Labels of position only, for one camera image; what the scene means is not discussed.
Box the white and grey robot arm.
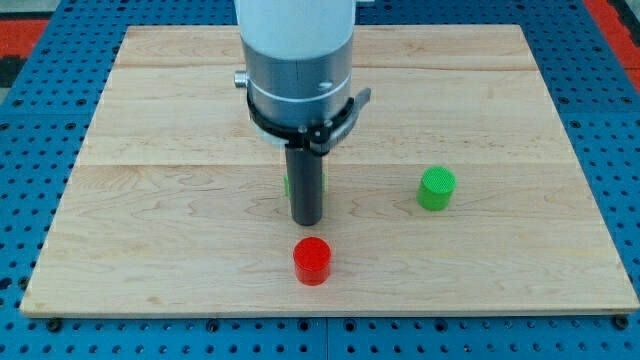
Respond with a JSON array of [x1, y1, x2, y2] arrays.
[[234, 0, 356, 136]]

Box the green star block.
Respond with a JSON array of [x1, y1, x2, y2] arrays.
[[283, 172, 327, 198]]

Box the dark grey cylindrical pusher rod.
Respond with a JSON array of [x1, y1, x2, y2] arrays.
[[285, 147, 323, 226]]

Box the red cylinder block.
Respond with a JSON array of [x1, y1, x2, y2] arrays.
[[293, 237, 332, 286]]

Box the green cylinder block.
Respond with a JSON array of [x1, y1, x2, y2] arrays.
[[416, 166, 457, 211]]

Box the light wooden board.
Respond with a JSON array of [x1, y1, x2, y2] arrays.
[[21, 25, 639, 318]]

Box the black clamp ring with lever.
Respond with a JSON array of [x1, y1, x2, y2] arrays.
[[245, 87, 373, 157]]

